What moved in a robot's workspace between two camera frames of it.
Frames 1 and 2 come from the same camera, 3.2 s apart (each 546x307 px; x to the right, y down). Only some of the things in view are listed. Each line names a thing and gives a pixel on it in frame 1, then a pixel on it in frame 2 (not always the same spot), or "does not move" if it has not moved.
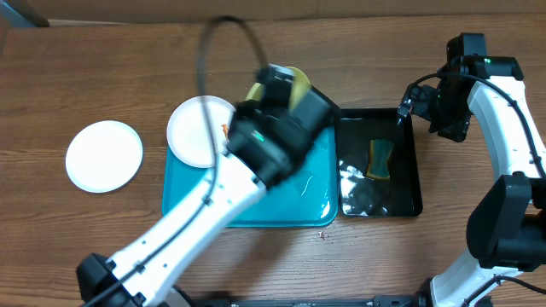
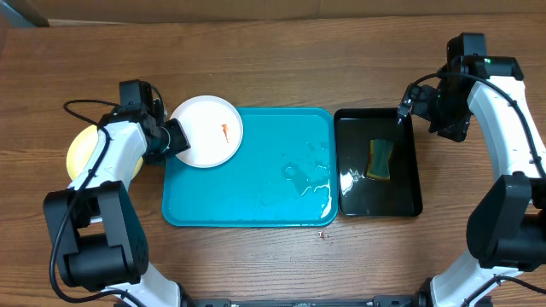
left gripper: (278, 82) → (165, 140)
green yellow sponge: (380, 152) does not move
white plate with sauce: (188, 134) does not move
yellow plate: (301, 83) → (79, 147)
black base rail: (421, 299) does not move
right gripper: (456, 131) does not move
